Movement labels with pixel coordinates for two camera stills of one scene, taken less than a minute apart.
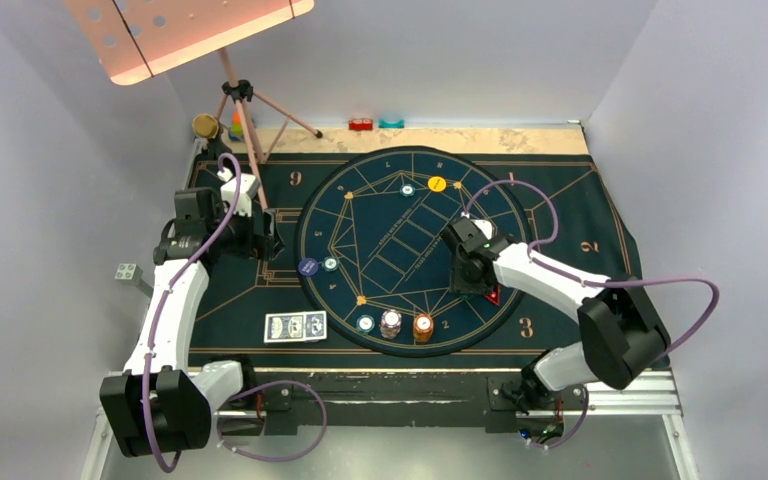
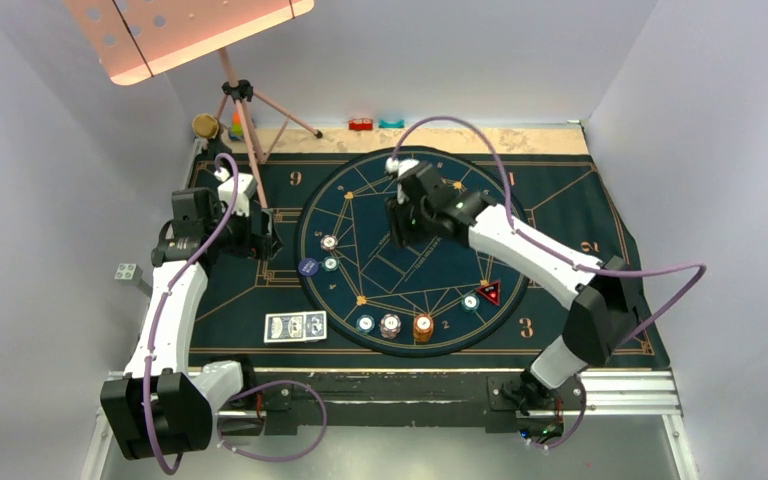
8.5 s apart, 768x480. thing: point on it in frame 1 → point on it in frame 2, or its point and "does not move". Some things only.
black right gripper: x=458 y=282 → x=402 y=232
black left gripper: x=262 y=246 does not move
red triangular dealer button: x=494 y=296 does not move
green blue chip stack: x=365 y=323 does not move
